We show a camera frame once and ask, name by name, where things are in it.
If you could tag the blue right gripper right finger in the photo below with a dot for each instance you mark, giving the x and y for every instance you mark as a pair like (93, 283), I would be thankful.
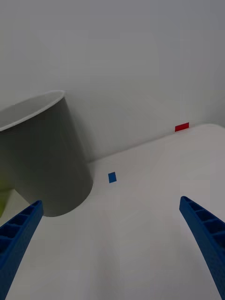
(206, 232)

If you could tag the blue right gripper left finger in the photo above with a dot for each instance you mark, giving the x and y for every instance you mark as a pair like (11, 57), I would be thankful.
(16, 236)

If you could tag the yellow-green plastic waste bin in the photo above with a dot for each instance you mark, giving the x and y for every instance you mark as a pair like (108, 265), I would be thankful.
(3, 199)

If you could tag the grey plastic waste bin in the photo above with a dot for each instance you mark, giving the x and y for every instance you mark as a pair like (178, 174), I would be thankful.
(47, 152)

